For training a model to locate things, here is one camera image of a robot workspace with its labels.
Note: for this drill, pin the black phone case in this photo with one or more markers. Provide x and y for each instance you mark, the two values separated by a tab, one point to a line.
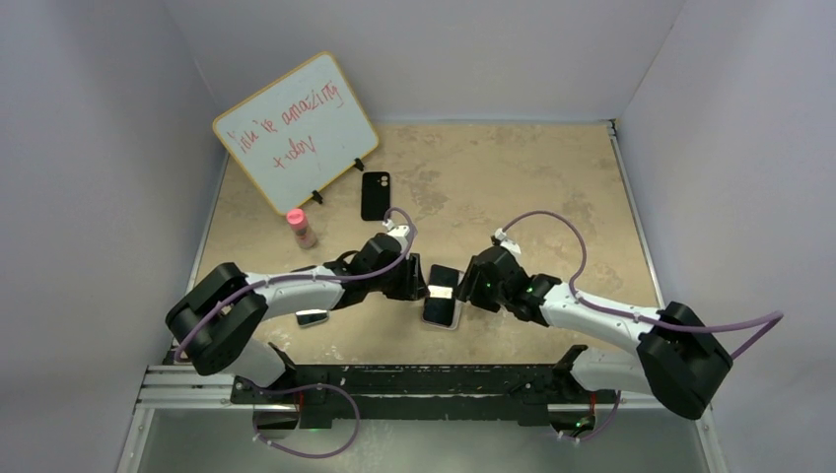
375	195

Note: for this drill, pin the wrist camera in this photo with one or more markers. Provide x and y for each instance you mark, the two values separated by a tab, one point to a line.
403	233
500	238

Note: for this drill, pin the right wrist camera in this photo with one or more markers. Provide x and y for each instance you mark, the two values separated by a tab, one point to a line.
500	238

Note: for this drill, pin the whiteboard with red writing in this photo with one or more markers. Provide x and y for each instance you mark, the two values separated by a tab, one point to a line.
299	133

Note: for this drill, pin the clear phone case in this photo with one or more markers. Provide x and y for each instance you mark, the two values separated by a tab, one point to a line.
442	317

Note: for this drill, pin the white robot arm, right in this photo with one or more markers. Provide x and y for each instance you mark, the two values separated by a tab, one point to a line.
664	352

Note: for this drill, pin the pink capped bottle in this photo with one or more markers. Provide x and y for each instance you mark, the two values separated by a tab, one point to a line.
298	221

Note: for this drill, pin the pink edged smartphone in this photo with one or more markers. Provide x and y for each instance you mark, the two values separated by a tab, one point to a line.
441	286

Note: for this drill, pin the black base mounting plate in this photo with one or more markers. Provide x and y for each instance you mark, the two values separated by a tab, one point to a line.
539	395

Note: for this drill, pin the black smartphone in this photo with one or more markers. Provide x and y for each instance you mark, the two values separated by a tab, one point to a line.
311	317

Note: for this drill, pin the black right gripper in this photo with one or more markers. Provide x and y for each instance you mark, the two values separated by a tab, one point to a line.
469	290

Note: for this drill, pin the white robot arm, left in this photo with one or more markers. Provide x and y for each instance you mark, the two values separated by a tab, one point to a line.
214	323

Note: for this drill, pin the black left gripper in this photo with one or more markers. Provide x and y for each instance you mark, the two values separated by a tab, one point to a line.
412	287

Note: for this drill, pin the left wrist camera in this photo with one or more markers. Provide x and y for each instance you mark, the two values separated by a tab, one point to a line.
403	233

